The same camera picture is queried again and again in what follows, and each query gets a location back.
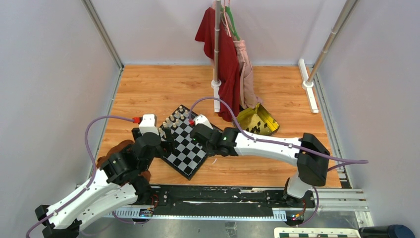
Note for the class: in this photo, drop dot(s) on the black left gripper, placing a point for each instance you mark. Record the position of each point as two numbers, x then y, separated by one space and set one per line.
168 145

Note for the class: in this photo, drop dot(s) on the dark red hanging shirt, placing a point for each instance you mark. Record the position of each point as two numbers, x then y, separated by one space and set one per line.
228 65

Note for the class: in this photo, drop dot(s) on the silver right rack pole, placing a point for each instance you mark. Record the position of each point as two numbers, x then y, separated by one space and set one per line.
342 17

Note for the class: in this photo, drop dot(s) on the white right rack foot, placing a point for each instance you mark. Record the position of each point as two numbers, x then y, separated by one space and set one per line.
308 87

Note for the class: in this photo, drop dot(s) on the white centre rack foot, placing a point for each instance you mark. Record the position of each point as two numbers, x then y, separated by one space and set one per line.
216 95

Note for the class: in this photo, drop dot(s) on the cream chess pieces row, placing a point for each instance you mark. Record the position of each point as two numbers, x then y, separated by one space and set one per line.
178 121

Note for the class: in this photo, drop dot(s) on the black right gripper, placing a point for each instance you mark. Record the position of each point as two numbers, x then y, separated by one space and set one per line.
210 152

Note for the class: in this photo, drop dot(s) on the yellow metal tin tray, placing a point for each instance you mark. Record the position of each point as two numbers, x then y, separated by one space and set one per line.
258 120

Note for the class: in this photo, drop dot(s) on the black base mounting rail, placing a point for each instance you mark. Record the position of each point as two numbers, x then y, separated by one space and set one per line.
223 201

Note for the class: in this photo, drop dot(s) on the black chess pieces in tin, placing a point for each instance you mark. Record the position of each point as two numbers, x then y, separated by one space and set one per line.
257 127

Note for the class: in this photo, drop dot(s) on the black white chessboard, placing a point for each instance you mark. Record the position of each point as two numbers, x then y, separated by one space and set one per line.
188 155

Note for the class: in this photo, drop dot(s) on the silver rack pole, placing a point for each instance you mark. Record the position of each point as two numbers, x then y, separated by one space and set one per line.
342 17
216 41

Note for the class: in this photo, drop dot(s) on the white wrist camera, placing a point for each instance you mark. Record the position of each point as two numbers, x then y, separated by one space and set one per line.
201 119
148 124

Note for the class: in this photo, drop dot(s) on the dark blue cylinder object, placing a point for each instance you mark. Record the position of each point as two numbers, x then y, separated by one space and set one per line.
391 231

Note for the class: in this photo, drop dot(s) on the silver centre rack pole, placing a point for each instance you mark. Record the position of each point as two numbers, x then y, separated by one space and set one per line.
216 41

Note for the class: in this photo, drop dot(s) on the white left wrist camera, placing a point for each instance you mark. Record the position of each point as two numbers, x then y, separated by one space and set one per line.
148 124

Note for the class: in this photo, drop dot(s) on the brown crumpled cloth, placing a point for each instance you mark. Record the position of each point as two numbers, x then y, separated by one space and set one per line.
121 165

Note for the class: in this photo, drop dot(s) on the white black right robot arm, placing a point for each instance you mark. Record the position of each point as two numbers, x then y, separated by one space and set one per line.
307 154

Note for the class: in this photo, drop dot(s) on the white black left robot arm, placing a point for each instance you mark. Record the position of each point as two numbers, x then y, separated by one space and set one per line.
89 202

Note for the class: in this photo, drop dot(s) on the green white chessboard box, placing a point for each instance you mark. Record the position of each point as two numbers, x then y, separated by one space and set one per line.
283 232

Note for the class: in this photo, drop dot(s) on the pink hanging garment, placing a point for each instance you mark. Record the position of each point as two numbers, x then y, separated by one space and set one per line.
248 99

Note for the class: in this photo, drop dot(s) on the green clothes hanger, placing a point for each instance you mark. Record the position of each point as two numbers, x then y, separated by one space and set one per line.
228 20

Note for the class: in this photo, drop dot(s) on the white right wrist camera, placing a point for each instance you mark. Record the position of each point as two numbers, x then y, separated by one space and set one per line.
201 119

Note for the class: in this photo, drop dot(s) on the white rack foot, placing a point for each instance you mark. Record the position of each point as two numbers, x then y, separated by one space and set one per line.
216 95
308 87

